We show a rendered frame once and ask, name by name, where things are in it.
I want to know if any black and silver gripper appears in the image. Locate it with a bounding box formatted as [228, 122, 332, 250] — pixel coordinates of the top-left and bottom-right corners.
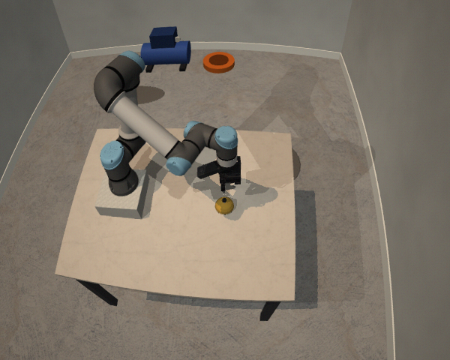
[217, 156, 241, 193]

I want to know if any brass bell dome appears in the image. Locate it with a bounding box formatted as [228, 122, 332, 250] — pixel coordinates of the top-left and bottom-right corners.
[215, 197, 234, 215]

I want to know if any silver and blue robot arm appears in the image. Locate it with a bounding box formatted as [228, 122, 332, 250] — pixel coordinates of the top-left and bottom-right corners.
[94, 51, 238, 197]

